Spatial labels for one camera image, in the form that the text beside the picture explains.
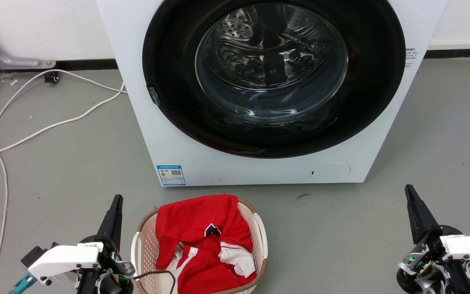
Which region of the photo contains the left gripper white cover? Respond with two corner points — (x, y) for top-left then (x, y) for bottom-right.
(28, 194), (136, 294)

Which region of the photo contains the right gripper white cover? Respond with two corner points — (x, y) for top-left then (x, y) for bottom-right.
(396, 185), (470, 294)

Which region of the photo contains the white woven laundry basket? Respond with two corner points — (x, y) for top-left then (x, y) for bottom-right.
(131, 197), (269, 294)

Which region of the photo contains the blue energy label sticker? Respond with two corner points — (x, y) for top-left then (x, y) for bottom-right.
(156, 165), (186, 187)

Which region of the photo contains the red and white garment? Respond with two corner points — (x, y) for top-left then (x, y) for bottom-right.
(155, 194), (257, 294)

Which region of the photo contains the white front-load washing machine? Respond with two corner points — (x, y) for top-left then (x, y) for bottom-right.
(95, 0), (450, 187)

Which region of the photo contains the round white filter cover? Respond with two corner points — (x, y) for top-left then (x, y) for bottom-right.
(309, 162), (351, 183)

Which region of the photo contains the small printed text sticker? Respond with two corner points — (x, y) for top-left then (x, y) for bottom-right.
(405, 47), (419, 68)

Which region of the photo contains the black round washer door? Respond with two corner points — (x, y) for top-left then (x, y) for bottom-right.
(142, 0), (406, 159)

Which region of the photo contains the steel washer drum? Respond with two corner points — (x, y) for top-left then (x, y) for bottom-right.
(195, 2), (348, 124)

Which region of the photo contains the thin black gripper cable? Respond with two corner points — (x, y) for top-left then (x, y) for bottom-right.
(132, 269), (177, 294)

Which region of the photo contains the white power cable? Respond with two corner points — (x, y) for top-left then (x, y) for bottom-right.
(0, 82), (126, 168)

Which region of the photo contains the long white floor cable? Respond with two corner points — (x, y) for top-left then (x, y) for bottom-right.
(0, 69), (128, 294)

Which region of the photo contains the grey door latch handle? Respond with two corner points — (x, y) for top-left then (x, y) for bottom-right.
(147, 85), (161, 107)

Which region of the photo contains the grey metal pipe bracket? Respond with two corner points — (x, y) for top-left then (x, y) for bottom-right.
(0, 12), (56, 69)

